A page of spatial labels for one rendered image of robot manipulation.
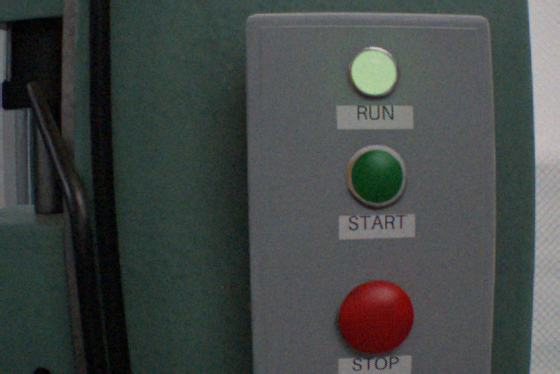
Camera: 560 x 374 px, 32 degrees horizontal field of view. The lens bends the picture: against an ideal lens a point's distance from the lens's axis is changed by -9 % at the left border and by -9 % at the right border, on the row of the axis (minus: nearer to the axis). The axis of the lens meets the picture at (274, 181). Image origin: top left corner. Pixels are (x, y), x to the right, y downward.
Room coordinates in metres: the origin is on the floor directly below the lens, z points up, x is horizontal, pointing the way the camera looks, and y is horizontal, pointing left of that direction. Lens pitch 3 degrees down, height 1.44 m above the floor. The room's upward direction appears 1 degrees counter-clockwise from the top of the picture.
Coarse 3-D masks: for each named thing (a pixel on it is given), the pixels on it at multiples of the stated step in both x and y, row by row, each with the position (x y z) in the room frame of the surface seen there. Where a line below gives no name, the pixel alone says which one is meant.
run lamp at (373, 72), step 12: (372, 48) 0.41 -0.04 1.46; (360, 60) 0.40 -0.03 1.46; (372, 60) 0.40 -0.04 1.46; (384, 60) 0.40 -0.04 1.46; (360, 72) 0.40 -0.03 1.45; (372, 72) 0.40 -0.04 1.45; (384, 72) 0.40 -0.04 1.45; (396, 72) 0.41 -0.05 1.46; (360, 84) 0.40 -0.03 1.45; (372, 84) 0.40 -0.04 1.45; (384, 84) 0.40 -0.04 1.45; (372, 96) 0.41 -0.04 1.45
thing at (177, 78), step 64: (128, 0) 0.48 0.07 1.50; (192, 0) 0.48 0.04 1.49; (256, 0) 0.47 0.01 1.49; (320, 0) 0.47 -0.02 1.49; (384, 0) 0.47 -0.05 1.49; (448, 0) 0.47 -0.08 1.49; (512, 0) 0.46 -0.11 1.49; (128, 64) 0.48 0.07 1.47; (192, 64) 0.48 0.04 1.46; (512, 64) 0.46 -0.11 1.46; (128, 128) 0.48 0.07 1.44; (192, 128) 0.48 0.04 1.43; (512, 128) 0.46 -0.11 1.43; (128, 192) 0.48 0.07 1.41; (192, 192) 0.48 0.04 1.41; (512, 192) 0.46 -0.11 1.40; (128, 256) 0.48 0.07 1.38; (192, 256) 0.48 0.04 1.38; (512, 256) 0.46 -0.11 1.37; (128, 320) 0.48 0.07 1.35; (192, 320) 0.48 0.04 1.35; (512, 320) 0.46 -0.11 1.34
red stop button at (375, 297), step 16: (368, 288) 0.40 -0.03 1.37; (384, 288) 0.40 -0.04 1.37; (400, 288) 0.40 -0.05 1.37; (352, 304) 0.40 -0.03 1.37; (368, 304) 0.40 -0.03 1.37; (384, 304) 0.40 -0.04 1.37; (400, 304) 0.40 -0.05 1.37; (352, 320) 0.40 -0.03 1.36; (368, 320) 0.40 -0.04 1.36; (384, 320) 0.40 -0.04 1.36; (400, 320) 0.40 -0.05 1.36; (352, 336) 0.40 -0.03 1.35; (368, 336) 0.40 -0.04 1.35; (384, 336) 0.40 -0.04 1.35; (400, 336) 0.40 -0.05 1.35; (368, 352) 0.40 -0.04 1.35
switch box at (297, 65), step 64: (256, 64) 0.41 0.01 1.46; (320, 64) 0.41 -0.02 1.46; (448, 64) 0.41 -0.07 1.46; (256, 128) 0.41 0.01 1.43; (320, 128) 0.41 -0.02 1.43; (448, 128) 0.41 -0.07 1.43; (256, 192) 0.41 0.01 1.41; (320, 192) 0.41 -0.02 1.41; (448, 192) 0.41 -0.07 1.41; (256, 256) 0.41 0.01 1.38; (320, 256) 0.41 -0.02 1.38; (384, 256) 0.41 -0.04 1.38; (448, 256) 0.41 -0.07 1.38; (256, 320) 0.41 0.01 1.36; (320, 320) 0.41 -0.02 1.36; (448, 320) 0.41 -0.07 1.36
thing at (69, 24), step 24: (72, 0) 0.52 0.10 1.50; (72, 24) 0.52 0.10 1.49; (72, 48) 0.52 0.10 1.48; (72, 72) 0.52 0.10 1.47; (72, 96) 0.52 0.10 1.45; (72, 120) 0.52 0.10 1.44; (72, 144) 0.52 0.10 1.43; (72, 240) 0.52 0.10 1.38; (72, 264) 0.52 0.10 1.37; (72, 288) 0.52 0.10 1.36; (72, 312) 0.52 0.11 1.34; (72, 336) 0.52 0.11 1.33
